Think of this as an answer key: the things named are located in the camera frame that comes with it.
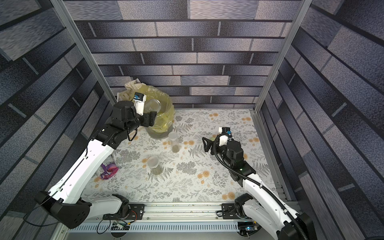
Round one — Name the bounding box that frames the clear ribbed glass jar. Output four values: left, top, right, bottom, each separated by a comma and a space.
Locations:
144, 99, 162, 113

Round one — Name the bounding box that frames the clear jar near left arm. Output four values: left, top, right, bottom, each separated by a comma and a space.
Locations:
147, 156, 163, 176

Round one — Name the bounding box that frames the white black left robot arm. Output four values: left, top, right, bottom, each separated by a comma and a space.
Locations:
35, 101, 157, 229

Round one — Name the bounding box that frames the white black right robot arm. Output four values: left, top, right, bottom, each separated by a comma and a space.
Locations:
202, 134, 317, 240

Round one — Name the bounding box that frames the grey mesh trash bin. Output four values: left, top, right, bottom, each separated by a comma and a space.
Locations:
146, 124, 174, 140

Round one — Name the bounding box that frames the purple plastic package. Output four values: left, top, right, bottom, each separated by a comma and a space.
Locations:
100, 163, 119, 180

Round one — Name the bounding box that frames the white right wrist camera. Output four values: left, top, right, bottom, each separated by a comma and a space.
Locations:
219, 127, 232, 147

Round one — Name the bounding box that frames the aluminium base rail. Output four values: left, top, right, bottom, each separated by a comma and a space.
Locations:
64, 201, 262, 238

